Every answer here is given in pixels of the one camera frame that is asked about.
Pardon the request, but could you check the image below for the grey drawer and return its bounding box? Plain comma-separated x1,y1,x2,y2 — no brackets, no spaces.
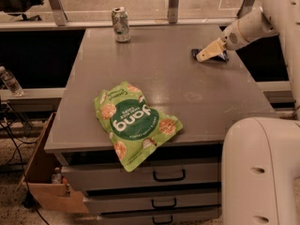
97,205,221,225
83,188,220,214
62,157,220,191

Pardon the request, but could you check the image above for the blue rxbar blueberry bar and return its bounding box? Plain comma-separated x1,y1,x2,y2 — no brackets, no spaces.
191,49,229,62

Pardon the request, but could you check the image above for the clear plastic water bottle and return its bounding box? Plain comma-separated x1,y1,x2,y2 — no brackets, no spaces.
0,67,23,97

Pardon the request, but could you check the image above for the black floor cables left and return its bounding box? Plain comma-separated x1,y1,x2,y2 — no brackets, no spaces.
0,97,51,225

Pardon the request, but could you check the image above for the brown cardboard box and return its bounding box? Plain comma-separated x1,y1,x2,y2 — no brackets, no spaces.
21,112,88,214

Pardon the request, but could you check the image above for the small bottle in box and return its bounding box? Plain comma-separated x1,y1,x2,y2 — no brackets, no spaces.
52,167,62,184

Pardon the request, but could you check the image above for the green rice chip bag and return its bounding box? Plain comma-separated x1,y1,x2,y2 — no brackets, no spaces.
94,82,183,172

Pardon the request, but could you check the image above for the bottom grey drawer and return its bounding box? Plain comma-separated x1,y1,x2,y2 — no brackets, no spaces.
97,205,221,225

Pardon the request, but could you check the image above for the black office chair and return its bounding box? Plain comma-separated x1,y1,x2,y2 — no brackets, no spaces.
0,0,46,21

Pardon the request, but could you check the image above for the green white soda can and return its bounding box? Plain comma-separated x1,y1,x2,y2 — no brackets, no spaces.
112,7,130,42

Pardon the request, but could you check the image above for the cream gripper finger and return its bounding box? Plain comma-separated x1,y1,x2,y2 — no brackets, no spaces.
196,37,226,62

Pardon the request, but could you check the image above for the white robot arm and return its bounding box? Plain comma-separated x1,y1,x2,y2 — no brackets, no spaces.
192,0,300,225

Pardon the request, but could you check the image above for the top grey drawer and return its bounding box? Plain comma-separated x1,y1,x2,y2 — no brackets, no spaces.
62,157,220,191

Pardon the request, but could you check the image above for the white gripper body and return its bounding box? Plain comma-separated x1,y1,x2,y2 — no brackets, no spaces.
220,21,249,51

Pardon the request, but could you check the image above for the middle grey drawer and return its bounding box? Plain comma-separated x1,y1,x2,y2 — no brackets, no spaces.
83,188,220,214

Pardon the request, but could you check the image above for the grey drawer cabinet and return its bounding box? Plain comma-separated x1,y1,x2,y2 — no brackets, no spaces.
45,25,273,225

